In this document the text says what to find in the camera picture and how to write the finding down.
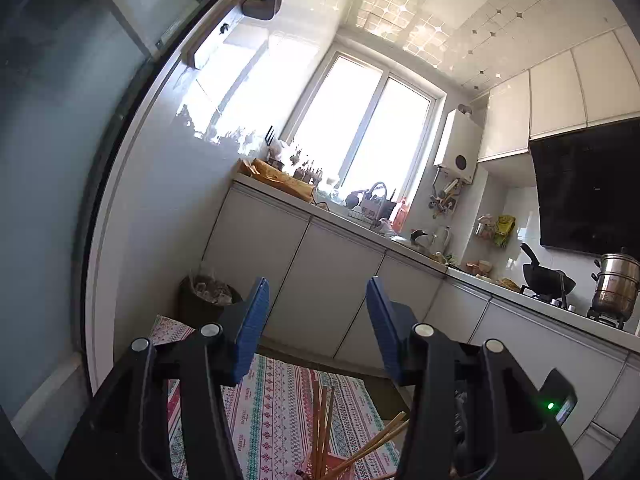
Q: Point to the countertop utensil holder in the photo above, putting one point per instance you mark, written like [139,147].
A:
[371,207]

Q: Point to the white base cabinets under window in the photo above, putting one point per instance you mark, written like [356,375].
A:
[300,270]

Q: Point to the white wall water heater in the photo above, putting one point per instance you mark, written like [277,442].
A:
[457,145]

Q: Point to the yellow-brown cloth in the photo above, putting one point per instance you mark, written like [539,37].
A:
[280,177]

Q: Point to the black pronged wall fixture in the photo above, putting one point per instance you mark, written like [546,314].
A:
[270,136]

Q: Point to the trash bin with bag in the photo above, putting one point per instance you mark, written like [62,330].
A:
[210,295]

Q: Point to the bunch of bamboo chopsticks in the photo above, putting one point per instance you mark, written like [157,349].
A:
[320,430]

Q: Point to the stainless steel pot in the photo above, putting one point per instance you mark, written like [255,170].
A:
[615,285]

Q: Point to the white wall cabinets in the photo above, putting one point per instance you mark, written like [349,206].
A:
[555,95]

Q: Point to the white base cabinets under stove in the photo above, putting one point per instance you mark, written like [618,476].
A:
[525,340]

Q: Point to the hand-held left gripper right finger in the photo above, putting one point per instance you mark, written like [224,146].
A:
[382,330]

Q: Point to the white kettle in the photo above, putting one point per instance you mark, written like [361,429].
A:
[441,241]

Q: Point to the patterned tablecloth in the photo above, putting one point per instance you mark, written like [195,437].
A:
[270,410]

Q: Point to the kitchen faucet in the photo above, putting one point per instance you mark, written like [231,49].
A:
[384,191]

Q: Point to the white plastic bag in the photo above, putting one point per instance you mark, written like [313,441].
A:
[385,228]

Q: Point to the black wok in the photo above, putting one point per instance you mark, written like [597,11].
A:
[547,277]

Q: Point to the black range hood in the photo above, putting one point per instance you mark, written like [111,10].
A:
[590,195]

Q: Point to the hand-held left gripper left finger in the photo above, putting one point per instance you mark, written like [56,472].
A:
[252,330]

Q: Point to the gas stove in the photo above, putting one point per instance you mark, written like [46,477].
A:
[560,302]

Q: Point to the row of small bottles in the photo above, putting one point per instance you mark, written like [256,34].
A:
[305,170]

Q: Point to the red bottle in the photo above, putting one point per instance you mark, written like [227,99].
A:
[400,220]

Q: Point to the yellow package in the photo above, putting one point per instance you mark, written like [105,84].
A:
[505,227]

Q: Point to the kitchen window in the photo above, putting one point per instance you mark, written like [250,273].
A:
[360,125]

